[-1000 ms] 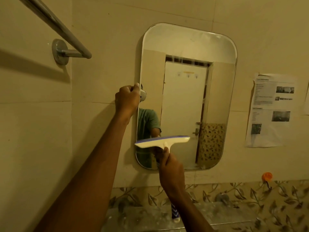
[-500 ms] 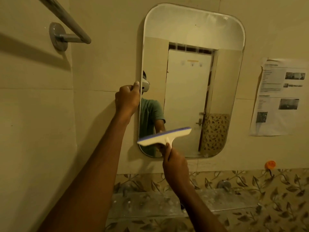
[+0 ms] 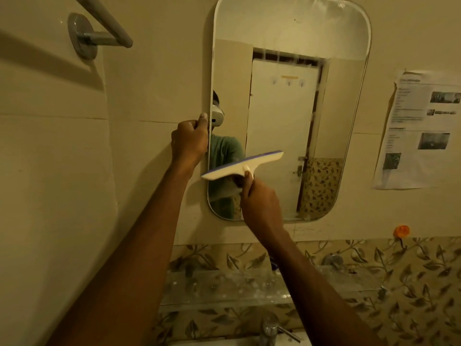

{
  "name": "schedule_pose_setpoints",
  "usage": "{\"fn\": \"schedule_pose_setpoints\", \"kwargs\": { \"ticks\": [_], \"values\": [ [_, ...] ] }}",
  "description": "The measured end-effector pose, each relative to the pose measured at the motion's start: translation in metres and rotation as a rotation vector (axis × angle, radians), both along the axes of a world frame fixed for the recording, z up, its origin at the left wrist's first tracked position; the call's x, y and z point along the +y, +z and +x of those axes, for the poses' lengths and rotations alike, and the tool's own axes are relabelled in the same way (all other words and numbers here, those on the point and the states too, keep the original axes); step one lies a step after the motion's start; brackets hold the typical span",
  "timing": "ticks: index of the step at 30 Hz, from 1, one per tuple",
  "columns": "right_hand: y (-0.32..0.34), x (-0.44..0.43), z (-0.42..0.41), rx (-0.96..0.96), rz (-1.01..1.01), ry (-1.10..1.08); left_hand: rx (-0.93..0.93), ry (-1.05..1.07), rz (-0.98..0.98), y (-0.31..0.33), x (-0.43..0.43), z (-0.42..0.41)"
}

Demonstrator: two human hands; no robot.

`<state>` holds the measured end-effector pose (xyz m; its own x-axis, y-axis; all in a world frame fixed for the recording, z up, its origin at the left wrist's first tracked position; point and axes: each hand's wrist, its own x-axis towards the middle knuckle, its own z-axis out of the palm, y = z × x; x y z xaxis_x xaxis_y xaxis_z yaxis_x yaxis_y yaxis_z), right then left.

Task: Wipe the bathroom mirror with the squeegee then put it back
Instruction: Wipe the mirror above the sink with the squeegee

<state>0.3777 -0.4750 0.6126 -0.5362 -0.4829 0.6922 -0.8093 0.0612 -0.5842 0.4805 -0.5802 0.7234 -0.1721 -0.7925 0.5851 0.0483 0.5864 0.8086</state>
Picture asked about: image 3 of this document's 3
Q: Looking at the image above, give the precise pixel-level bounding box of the rounded wall mirror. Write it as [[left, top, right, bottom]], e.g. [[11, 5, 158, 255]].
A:
[[207, 0, 372, 222]]

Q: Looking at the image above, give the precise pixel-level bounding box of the metal towel bar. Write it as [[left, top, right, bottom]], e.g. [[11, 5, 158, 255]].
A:
[[67, 0, 134, 61]]

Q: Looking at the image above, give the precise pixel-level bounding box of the person's right hand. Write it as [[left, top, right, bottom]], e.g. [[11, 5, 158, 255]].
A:
[[240, 170, 285, 245]]

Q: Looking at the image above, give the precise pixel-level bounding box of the orange wall hook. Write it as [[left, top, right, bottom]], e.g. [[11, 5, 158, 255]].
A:
[[393, 225, 411, 249]]

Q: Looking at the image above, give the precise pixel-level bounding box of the chrome faucet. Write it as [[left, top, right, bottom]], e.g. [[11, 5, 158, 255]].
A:
[[259, 311, 302, 346]]

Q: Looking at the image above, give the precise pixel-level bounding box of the white squeegee with blue blade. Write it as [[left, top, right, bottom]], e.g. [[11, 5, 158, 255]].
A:
[[200, 150, 284, 181]]

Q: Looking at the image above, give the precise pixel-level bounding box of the person's left hand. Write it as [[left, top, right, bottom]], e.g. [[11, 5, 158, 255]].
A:
[[171, 112, 209, 170]]

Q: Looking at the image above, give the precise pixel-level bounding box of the person's right forearm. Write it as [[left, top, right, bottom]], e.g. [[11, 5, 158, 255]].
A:
[[260, 229, 383, 346]]

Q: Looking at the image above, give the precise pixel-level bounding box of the chrome shelf bracket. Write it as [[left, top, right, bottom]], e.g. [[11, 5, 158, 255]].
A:
[[321, 253, 357, 275]]

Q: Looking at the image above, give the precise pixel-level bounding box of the printed paper notice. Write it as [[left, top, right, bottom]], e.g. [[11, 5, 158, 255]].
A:
[[372, 70, 461, 190]]

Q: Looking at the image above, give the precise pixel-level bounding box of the glass shelf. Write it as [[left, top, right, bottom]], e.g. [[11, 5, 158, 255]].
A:
[[158, 265, 388, 314]]

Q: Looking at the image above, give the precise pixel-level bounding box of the person's left forearm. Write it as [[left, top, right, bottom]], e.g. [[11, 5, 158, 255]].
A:
[[46, 158, 197, 346]]

